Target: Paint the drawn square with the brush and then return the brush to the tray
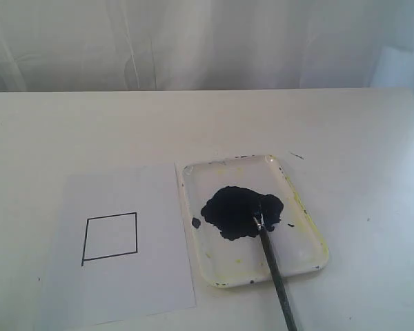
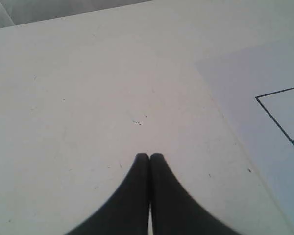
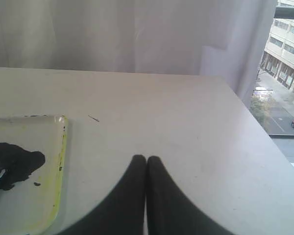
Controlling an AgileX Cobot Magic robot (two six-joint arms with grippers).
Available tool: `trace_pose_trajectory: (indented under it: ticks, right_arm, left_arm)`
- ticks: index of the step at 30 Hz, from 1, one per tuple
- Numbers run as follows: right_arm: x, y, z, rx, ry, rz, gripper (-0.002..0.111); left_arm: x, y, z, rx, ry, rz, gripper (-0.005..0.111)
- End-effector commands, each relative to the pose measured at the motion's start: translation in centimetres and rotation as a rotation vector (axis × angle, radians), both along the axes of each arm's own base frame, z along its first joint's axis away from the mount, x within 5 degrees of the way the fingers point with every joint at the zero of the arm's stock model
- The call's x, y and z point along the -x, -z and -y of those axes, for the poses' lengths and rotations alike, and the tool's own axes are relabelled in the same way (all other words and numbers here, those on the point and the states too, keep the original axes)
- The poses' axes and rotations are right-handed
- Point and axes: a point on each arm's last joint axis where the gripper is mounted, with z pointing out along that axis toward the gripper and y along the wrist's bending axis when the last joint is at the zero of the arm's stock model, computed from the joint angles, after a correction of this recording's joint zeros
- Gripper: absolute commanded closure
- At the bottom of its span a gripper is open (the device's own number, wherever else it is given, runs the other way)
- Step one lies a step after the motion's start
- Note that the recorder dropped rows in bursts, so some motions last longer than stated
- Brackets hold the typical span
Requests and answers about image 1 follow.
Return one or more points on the black paintbrush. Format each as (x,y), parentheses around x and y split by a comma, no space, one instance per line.
(274,270)

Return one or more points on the white plastic paint tray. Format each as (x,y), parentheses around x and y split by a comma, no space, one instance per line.
(299,247)

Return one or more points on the white paper sheet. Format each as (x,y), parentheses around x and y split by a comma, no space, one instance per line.
(119,250)

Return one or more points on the white backdrop curtain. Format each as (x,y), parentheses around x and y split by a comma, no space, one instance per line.
(205,45)

